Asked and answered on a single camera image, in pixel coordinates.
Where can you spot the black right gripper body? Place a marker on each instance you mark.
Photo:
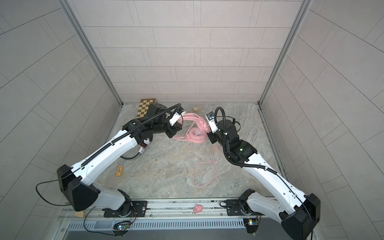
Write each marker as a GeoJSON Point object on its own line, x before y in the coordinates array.
{"type": "Point", "coordinates": [213, 137]}

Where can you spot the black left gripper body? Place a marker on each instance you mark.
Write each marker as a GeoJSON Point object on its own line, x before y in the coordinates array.
{"type": "Point", "coordinates": [170, 130]}

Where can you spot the white black headphones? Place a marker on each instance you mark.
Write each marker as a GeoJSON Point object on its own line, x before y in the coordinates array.
{"type": "Point", "coordinates": [140, 151]}

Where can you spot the pink headphones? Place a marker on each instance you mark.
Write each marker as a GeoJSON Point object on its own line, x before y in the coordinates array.
{"type": "Point", "coordinates": [198, 131]}

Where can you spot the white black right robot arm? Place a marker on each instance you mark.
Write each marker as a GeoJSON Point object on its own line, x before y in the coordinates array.
{"type": "Point", "coordinates": [296, 211]}

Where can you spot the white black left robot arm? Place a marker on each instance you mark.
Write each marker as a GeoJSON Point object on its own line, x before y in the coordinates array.
{"type": "Point", "coordinates": [77, 182]}

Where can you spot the wooden chess board box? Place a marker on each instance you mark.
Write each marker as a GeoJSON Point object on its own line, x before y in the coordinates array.
{"type": "Point", "coordinates": [144, 106]}

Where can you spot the wooden domino block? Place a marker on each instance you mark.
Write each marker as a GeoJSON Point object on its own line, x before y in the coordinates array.
{"type": "Point", "coordinates": [119, 171]}

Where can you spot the pink pig toy centre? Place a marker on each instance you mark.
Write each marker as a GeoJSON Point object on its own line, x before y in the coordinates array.
{"type": "Point", "coordinates": [198, 208]}

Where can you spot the right circuit board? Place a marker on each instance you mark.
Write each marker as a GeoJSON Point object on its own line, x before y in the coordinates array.
{"type": "Point", "coordinates": [251, 225]}

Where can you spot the circuit board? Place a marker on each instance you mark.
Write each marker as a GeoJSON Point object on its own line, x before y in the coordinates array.
{"type": "Point", "coordinates": [251, 225]}
{"type": "Point", "coordinates": [122, 226]}

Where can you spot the left circuit board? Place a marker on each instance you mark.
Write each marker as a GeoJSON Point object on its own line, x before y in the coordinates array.
{"type": "Point", "coordinates": [122, 226]}

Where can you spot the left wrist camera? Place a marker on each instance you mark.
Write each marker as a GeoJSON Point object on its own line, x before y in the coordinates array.
{"type": "Point", "coordinates": [178, 113]}

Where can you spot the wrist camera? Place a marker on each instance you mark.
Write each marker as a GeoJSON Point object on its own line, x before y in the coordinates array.
{"type": "Point", "coordinates": [178, 113]}
{"type": "Point", "coordinates": [211, 121]}

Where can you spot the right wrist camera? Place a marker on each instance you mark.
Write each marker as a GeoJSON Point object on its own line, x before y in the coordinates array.
{"type": "Point", "coordinates": [211, 121]}

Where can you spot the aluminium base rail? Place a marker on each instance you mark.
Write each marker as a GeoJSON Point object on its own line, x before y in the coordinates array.
{"type": "Point", "coordinates": [165, 209]}

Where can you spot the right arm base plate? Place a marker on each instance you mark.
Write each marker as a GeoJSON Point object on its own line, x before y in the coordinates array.
{"type": "Point", "coordinates": [238, 208]}

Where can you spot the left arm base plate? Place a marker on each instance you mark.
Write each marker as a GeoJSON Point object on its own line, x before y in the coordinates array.
{"type": "Point", "coordinates": [138, 208]}

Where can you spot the tan object on rail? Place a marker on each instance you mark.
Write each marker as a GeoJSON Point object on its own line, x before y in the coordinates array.
{"type": "Point", "coordinates": [80, 214]}

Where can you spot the left metal corner post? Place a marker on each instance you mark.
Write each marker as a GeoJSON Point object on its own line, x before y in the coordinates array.
{"type": "Point", "coordinates": [68, 12]}

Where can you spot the metal corner post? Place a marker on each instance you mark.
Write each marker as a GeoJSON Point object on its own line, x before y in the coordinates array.
{"type": "Point", "coordinates": [68, 12]}
{"type": "Point", "coordinates": [305, 5]}

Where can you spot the right metal corner post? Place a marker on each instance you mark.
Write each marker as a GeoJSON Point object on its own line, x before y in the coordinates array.
{"type": "Point", "coordinates": [305, 5]}

